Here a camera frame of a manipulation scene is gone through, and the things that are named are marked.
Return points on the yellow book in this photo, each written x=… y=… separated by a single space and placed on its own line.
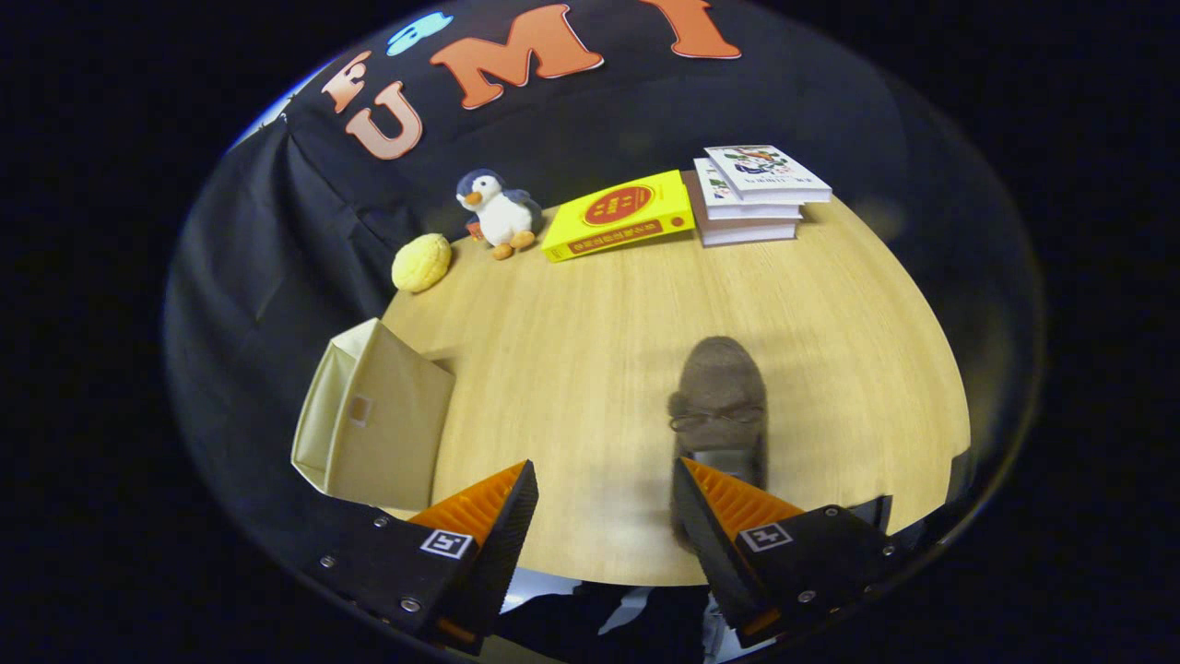
x=618 y=217

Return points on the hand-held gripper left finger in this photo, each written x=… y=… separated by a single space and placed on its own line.
x=507 y=553

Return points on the plush penguin toy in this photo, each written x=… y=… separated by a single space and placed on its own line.
x=502 y=217

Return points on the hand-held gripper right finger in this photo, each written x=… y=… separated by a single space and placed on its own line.
x=710 y=553

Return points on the yellow bun toy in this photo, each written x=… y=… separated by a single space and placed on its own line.
x=421 y=263

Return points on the beige fabric storage box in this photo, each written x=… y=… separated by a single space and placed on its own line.
x=387 y=433

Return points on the brown fuzzy shoe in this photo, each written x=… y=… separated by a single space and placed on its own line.
x=719 y=378

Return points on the white illustrated book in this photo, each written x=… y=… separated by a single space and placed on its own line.
x=747 y=233
x=761 y=166
x=756 y=212

